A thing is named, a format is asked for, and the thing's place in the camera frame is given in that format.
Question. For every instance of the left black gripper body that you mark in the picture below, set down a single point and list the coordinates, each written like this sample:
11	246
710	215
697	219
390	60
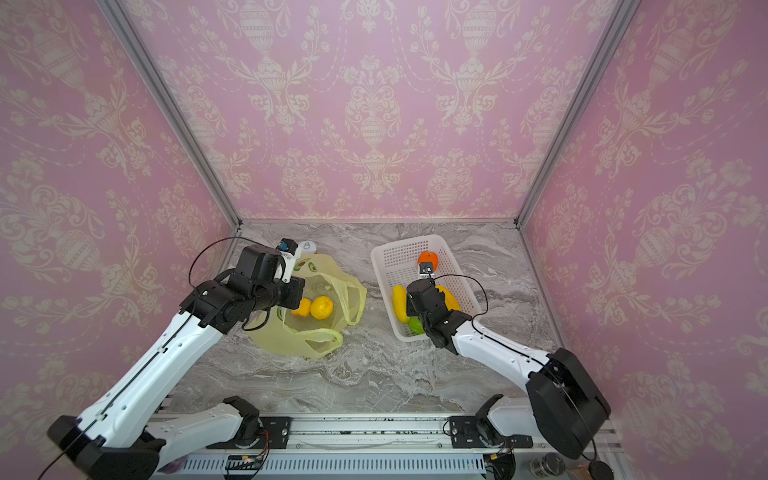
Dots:
266	295

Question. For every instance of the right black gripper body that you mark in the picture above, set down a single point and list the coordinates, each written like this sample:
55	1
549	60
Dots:
422	289

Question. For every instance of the yellow green toy mango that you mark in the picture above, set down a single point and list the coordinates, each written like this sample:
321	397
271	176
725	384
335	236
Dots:
399	302

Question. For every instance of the yellow toy starfruit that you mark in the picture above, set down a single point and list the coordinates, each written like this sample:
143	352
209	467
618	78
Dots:
450	301

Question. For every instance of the green toy fruit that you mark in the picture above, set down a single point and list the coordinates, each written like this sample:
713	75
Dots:
415	326

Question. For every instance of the yellow toy lemon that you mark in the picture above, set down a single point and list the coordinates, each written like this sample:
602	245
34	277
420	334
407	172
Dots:
322	308

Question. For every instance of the orange toy fruit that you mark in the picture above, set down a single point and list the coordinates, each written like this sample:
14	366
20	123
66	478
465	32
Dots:
430	258

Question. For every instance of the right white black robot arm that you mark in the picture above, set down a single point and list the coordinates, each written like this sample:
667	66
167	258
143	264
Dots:
566	405

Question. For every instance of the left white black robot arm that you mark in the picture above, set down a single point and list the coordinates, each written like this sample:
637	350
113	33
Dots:
112	438

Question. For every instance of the yellow red toy peach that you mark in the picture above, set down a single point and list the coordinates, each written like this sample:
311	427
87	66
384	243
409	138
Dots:
304	308

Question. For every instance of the small jar white lid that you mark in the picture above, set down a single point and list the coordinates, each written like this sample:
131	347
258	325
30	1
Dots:
306	248

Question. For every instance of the round metal tin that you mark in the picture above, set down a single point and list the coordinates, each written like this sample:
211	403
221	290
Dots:
547	466

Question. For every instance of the black round knob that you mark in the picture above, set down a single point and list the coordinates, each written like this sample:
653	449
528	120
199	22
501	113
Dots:
599	470

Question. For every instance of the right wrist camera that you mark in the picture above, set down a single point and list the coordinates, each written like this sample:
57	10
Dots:
426	268

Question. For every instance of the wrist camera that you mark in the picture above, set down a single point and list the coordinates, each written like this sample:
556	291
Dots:
426	268
290	253

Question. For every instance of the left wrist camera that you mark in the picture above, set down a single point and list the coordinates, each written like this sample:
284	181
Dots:
290	253

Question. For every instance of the aluminium rail base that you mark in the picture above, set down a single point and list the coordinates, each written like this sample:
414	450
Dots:
379	446

